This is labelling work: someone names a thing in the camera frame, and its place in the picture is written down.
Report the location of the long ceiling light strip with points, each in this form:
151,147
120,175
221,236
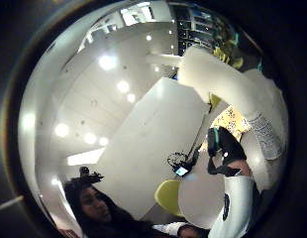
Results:
84,157

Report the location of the small device with lit screen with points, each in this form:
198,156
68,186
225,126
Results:
181,171

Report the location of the black hair clip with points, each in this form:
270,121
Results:
88,176

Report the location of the group of round ceiling lamps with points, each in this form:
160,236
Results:
107,62

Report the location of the white printed fabric label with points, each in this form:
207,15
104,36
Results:
267,135

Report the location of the yellow-green plant decoration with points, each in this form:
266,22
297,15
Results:
227,49

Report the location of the yellow-green chair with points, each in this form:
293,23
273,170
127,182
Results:
168,196

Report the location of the the person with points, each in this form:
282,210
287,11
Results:
100,211

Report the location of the dark wall shelf unit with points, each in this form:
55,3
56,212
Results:
193,26

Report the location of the yellow spotted soft toy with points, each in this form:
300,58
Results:
231,121

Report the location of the round white side table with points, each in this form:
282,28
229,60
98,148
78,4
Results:
201,198

